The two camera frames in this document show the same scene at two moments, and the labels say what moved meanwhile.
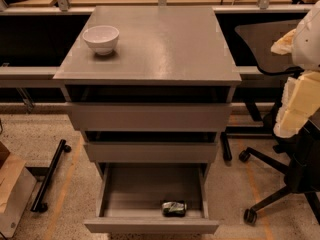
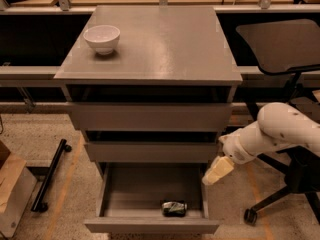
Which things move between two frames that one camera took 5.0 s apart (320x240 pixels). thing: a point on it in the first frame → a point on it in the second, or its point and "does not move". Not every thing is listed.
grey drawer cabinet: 155,106 does not move
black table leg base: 39,205 does not move
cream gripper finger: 300,100 → 220,167
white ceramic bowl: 102,38 does not move
